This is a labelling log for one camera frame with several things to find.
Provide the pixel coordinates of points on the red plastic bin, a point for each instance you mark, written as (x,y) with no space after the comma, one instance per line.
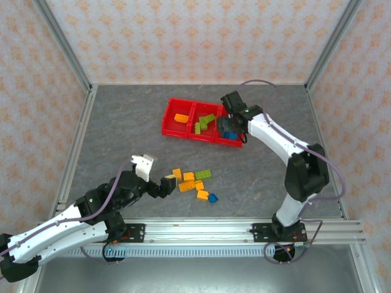
(220,142)
(174,128)
(210,132)

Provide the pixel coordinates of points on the long green lego brick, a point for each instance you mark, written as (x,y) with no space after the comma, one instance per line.
(204,124)
(203,174)
(209,117)
(198,128)

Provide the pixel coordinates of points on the small orange lego brick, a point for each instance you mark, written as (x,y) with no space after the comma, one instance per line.
(199,184)
(176,174)
(188,176)
(203,194)

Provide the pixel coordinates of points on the long orange lego brick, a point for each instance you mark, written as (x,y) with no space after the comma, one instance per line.
(181,117)
(187,185)

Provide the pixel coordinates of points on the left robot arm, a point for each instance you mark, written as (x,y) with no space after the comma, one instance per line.
(61,241)

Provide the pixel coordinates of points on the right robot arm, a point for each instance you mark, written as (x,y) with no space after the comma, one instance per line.
(275,134)

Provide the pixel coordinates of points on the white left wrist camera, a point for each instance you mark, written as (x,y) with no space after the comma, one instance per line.
(143,167)

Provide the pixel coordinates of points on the aluminium mounting rail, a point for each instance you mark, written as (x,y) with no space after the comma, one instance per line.
(198,232)

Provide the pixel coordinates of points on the aluminium table edge rail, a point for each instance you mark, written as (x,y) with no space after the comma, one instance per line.
(315,119)
(72,152)

